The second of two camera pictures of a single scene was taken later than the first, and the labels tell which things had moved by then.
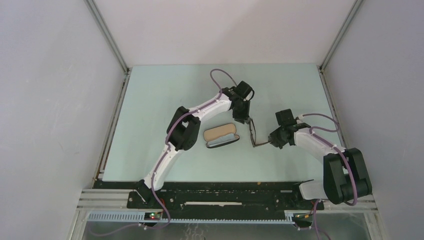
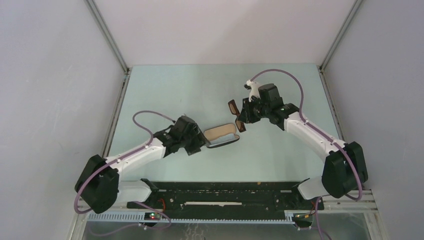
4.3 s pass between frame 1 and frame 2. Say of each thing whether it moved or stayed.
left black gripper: moved
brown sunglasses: moved
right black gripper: moved
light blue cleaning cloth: stayed
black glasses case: stayed
